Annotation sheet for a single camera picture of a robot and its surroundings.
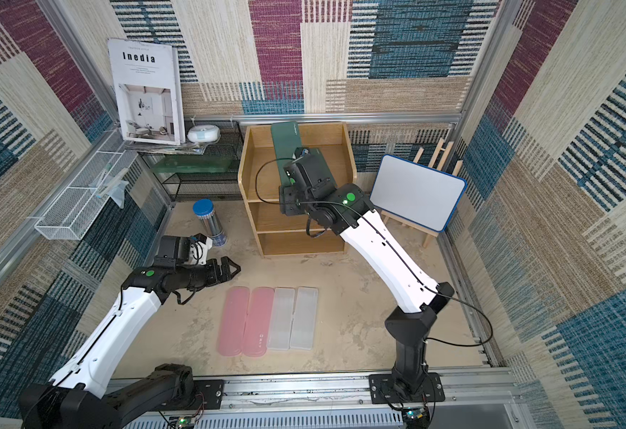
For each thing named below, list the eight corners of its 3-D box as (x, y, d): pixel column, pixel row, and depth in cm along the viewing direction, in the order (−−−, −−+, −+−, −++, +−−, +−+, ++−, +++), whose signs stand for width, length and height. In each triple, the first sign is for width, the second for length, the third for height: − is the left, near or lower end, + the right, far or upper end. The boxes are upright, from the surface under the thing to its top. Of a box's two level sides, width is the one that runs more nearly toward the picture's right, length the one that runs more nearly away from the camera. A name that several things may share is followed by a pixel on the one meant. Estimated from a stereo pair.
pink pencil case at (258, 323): (241, 357, 82) (240, 354, 80) (252, 291, 95) (251, 288, 93) (267, 357, 82) (266, 354, 80) (274, 291, 95) (273, 288, 93)
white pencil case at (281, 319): (267, 349, 82) (266, 347, 81) (274, 291, 95) (273, 288, 93) (292, 349, 82) (291, 347, 81) (295, 290, 95) (294, 288, 93)
